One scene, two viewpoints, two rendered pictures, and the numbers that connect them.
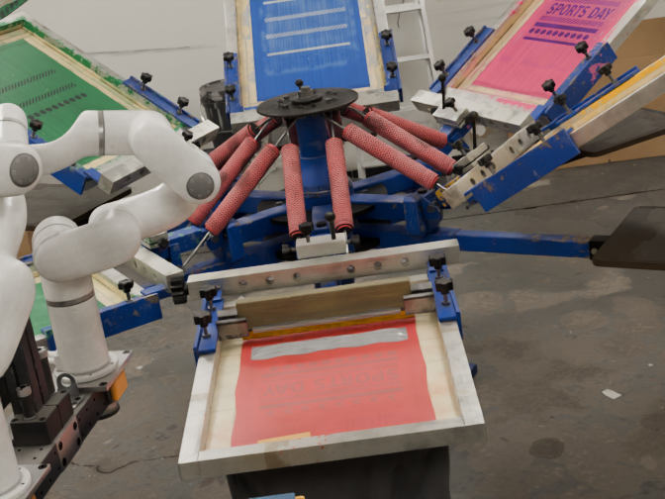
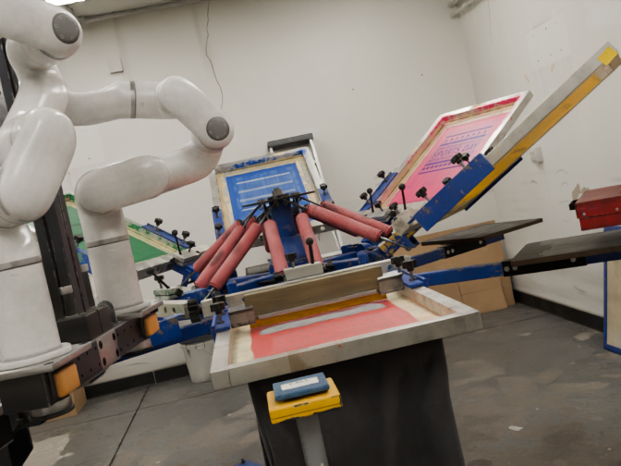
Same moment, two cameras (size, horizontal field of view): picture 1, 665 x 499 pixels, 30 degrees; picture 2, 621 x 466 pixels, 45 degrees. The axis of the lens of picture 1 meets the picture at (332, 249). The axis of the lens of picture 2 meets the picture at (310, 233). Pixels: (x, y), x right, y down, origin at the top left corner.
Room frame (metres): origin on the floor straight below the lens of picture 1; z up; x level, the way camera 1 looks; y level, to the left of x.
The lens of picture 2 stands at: (0.53, 0.27, 1.32)
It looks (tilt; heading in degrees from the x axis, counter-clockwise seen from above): 3 degrees down; 353
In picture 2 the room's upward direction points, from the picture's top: 12 degrees counter-clockwise
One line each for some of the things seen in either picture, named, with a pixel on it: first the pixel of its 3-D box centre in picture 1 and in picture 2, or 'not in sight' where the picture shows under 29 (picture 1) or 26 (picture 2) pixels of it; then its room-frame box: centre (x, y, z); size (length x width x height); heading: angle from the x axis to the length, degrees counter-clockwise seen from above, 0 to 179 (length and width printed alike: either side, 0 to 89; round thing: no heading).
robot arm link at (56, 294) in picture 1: (61, 259); (100, 208); (2.24, 0.51, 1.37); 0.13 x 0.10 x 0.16; 11
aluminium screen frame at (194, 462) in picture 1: (329, 362); (326, 321); (2.46, 0.04, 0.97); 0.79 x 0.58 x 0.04; 178
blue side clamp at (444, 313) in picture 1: (443, 301); (407, 286); (2.69, -0.24, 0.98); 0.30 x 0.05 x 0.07; 178
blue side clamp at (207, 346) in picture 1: (211, 333); (224, 327); (2.71, 0.31, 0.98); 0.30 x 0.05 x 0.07; 178
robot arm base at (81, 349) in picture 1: (71, 334); (109, 278); (2.25, 0.53, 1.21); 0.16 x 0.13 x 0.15; 77
